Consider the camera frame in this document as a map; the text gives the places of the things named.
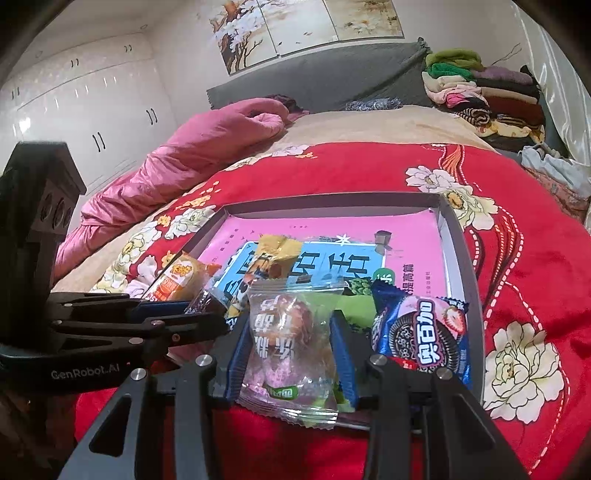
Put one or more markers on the blue sandwich cookie packet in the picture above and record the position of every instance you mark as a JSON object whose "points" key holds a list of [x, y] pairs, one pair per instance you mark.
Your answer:
{"points": [[422, 332]]}

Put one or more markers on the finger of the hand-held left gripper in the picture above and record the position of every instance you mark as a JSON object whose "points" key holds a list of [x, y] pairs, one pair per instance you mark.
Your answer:
{"points": [[157, 307], [184, 330]]}

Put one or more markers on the grey tray pink liner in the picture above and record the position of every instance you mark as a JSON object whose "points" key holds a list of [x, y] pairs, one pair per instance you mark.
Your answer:
{"points": [[466, 258]]}

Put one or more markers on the flowering tree wall painting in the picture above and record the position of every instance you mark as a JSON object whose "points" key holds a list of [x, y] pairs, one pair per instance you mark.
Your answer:
{"points": [[304, 27]]}

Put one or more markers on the long gold snack packet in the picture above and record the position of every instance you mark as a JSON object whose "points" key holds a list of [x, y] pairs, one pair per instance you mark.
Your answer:
{"points": [[272, 258]]}

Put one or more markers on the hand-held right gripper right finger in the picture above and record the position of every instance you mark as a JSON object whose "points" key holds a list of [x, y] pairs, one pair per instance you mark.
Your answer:
{"points": [[348, 364]]}

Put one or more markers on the white satin curtain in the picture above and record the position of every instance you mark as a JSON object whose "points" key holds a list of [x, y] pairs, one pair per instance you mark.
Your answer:
{"points": [[563, 83]]}

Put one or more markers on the clear red print pastry packet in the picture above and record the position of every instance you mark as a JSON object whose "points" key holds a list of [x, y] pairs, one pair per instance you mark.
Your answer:
{"points": [[288, 350]]}

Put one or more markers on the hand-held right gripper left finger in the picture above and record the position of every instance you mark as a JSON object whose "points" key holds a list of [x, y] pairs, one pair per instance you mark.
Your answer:
{"points": [[238, 364]]}

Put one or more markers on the dark patterned pillow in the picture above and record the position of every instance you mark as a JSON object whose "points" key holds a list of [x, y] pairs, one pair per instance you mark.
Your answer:
{"points": [[374, 104]]}

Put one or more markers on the beige bed sheet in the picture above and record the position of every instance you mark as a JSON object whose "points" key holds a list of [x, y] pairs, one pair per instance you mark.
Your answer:
{"points": [[369, 127]]}

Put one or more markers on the small black candy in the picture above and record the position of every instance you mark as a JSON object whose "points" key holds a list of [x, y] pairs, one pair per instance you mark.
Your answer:
{"points": [[205, 302]]}

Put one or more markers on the pink and blue book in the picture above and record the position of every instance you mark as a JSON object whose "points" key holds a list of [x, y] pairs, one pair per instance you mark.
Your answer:
{"points": [[323, 228]]}

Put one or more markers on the dark maroon cloth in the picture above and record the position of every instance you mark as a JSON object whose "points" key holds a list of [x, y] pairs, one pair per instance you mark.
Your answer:
{"points": [[286, 102]]}

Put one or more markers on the pink quilt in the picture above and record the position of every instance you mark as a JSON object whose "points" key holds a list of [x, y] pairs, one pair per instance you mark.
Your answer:
{"points": [[184, 161]]}

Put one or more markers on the white wardrobe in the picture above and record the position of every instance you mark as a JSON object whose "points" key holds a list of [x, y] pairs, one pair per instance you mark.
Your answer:
{"points": [[83, 115]]}

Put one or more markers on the grey headboard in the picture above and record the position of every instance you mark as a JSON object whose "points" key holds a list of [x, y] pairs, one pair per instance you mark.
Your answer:
{"points": [[323, 78]]}

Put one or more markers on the black green pea packet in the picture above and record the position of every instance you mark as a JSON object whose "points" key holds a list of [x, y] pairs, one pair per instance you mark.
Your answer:
{"points": [[362, 287]]}

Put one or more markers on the stack of folded clothes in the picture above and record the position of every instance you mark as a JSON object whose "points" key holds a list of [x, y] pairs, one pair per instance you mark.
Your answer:
{"points": [[489, 92]]}

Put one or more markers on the pink floral cloth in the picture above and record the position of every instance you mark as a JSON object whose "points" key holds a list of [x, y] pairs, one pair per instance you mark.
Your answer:
{"points": [[568, 198]]}

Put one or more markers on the red floral blanket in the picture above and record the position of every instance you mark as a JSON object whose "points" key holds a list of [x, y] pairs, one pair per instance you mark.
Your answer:
{"points": [[531, 286]]}

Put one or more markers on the light blue crumpled cloth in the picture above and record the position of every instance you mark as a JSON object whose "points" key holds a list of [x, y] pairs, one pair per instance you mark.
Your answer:
{"points": [[558, 166]]}

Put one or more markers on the green and clear pastry packet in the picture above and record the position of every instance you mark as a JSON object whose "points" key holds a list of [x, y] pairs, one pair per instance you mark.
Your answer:
{"points": [[358, 311]]}

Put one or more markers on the orange rice cracker packet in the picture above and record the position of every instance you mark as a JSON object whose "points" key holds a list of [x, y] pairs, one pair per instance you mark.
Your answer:
{"points": [[178, 277]]}

